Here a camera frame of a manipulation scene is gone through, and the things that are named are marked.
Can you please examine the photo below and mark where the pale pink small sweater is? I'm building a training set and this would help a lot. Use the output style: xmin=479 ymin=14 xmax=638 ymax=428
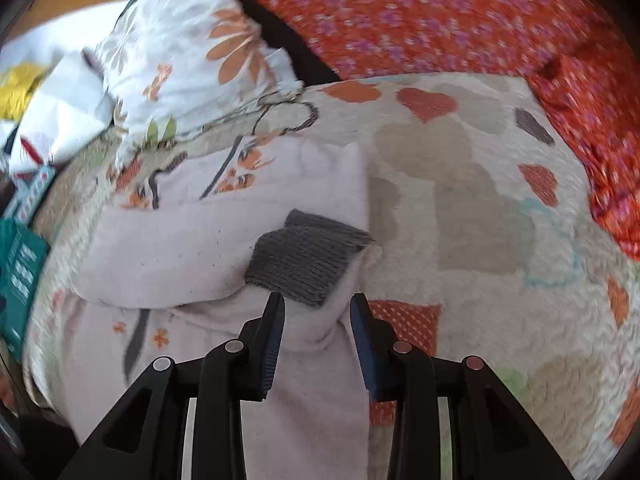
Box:
xmin=60 ymin=135 xmax=375 ymax=480

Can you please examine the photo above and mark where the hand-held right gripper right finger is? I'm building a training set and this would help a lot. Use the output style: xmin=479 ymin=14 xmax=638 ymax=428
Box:
xmin=349 ymin=293 xmax=576 ymax=480

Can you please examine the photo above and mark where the teal box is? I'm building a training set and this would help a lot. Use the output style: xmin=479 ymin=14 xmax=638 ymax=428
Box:
xmin=0 ymin=219 xmax=52 ymax=363

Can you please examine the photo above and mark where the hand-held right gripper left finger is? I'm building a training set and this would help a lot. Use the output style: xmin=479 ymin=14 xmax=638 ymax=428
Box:
xmin=57 ymin=291 xmax=287 ymax=480

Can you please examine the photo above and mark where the white floral pillow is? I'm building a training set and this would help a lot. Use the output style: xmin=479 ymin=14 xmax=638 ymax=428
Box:
xmin=95 ymin=0 xmax=306 ymax=161

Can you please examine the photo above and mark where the red floral blanket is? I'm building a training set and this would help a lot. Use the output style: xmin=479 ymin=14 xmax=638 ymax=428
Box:
xmin=242 ymin=0 xmax=640 ymax=257

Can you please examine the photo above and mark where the cream heart-patterned blanket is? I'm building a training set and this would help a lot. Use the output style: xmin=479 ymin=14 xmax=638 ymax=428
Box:
xmin=20 ymin=72 xmax=640 ymax=480

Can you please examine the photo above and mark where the patterned narrow box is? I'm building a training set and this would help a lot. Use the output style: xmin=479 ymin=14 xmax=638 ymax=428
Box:
xmin=11 ymin=164 xmax=57 ymax=223

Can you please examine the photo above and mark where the white folded cloth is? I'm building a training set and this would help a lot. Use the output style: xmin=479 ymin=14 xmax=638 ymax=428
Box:
xmin=0 ymin=50 xmax=117 ymax=173

